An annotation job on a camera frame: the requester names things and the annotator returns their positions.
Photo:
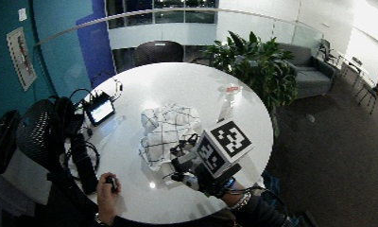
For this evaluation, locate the small black handheld clicker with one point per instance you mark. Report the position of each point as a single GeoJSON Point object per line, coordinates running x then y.
{"type": "Point", "coordinates": [111, 183]}

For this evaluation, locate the white marker cube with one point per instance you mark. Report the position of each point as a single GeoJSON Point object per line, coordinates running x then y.
{"type": "Point", "coordinates": [224, 146]}

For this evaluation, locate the grey sofa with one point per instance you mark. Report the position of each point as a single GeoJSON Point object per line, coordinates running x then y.
{"type": "Point", "coordinates": [313, 74]}

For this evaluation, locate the glass railing with handrail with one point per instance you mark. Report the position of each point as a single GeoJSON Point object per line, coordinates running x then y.
{"type": "Point", "coordinates": [180, 25]}

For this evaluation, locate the large green potted plant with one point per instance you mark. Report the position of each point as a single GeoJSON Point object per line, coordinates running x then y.
{"type": "Point", "coordinates": [256, 66]}

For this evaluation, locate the black-legged side chair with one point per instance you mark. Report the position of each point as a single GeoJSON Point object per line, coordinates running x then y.
{"type": "Point", "coordinates": [370, 91]}

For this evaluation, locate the dark round-backed chair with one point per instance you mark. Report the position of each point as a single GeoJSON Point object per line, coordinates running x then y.
{"type": "Point", "coordinates": [159, 53]}

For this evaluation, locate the white side table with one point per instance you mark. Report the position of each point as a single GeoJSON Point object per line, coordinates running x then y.
{"type": "Point", "coordinates": [352, 67]}

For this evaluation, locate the small palm camera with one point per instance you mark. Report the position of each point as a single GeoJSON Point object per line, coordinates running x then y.
{"type": "Point", "coordinates": [191, 181]}

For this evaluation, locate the wrist watch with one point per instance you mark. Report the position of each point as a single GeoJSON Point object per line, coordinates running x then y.
{"type": "Point", "coordinates": [99, 219]}

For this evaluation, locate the framed wall poster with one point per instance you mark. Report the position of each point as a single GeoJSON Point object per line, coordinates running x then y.
{"type": "Point", "coordinates": [21, 57]}

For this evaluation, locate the black tablet screen device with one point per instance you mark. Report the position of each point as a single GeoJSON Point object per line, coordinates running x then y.
{"type": "Point", "coordinates": [99, 111]}

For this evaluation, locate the white checked cloth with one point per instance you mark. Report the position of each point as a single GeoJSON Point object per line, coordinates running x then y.
{"type": "Point", "coordinates": [168, 132]}

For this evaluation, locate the long black box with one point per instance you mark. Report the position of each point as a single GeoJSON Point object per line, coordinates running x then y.
{"type": "Point", "coordinates": [83, 167]}

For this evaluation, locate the small white wall paper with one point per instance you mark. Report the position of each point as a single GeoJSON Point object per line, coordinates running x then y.
{"type": "Point", "coordinates": [22, 14]}

